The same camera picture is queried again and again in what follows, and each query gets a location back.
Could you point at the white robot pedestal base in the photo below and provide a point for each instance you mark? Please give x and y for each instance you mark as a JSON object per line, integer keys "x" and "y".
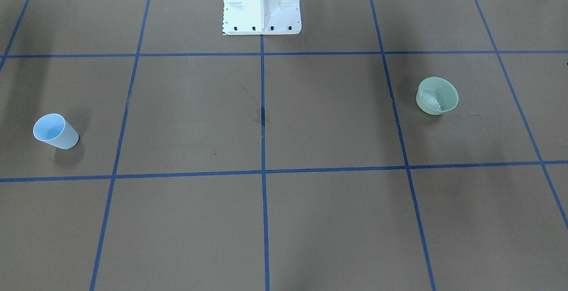
{"x": 261, "y": 17}

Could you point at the pale green bowl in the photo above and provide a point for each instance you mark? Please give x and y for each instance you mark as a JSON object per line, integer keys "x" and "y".
{"x": 436, "y": 96}

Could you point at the light blue plastic cup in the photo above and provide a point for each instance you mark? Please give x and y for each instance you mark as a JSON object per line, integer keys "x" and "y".
{"x": 55, "y": 130}

